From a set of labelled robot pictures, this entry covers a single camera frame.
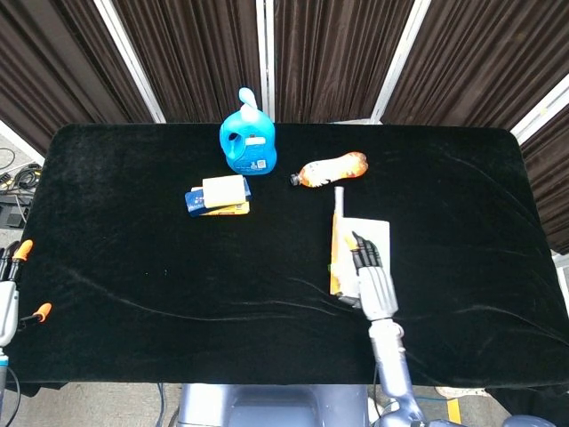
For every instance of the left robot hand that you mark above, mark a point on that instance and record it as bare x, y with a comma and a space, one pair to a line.
6, 307

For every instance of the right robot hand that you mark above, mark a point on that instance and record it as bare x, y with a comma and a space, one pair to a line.
375, 289

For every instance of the white orange package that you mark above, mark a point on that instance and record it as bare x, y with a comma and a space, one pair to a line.
378, 231

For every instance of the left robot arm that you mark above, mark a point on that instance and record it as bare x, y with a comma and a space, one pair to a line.
2, 369

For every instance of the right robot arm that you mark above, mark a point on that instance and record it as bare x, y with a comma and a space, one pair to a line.
391, 364

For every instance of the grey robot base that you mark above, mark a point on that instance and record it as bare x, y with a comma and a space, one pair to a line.
266, 409

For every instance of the black floor box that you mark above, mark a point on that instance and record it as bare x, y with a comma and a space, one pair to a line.
13, 213

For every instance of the orange drink bottle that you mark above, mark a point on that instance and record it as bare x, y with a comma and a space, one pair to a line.
333, 169

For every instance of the yellow cardboard box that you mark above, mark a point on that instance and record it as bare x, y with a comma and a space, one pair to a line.
231, 210

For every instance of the white and green sponge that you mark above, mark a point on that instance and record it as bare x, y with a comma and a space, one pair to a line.
224, 191

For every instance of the black velvet tablecloth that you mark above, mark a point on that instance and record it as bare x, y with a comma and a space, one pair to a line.
178, 249

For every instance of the blue detergent bottle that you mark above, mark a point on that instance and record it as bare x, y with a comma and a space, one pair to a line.
249, 151

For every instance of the blue yellow box stack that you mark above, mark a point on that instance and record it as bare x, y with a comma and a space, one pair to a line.
194, 202

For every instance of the white screen frame post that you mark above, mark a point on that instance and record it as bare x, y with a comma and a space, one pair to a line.
18, 140
400, 58
265, 58
542, 109
130, 58

